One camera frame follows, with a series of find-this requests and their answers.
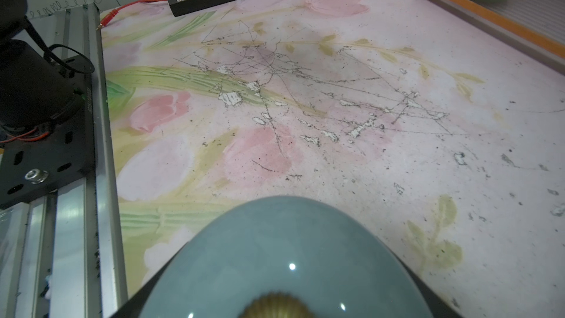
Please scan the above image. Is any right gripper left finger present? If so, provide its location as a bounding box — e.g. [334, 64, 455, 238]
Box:
[111, 253, 177, 318]

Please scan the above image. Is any red cable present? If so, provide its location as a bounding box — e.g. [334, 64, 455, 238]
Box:
[96, 0, 171, 30]

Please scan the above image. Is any aluminium mounting rail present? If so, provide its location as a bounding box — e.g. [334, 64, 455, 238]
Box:
[1, 4, 127, 317]

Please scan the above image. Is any blue canister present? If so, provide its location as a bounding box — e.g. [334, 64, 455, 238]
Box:
[141, 197, 431, 317]

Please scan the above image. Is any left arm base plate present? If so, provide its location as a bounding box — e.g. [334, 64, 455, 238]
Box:
[1, 73, 96, 210]

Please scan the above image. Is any wooden three-tier shelf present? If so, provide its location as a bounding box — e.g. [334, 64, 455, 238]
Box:
[436, 0, 564, 74]

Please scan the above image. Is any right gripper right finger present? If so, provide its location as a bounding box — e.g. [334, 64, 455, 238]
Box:
[394, 255, 462, 318]

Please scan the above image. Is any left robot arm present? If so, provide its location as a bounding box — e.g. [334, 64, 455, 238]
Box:
[1, 0, 234, 134]

